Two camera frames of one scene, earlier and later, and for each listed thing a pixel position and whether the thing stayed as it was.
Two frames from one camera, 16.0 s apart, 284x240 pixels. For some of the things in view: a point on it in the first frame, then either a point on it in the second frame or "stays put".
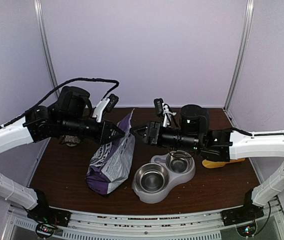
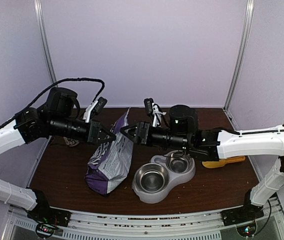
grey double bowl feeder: x=152 y=181 stays put
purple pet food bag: x=112 y=161 stays put
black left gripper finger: x=114 y=128 → x=111 y=135
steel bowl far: x=179 y=161 stays put
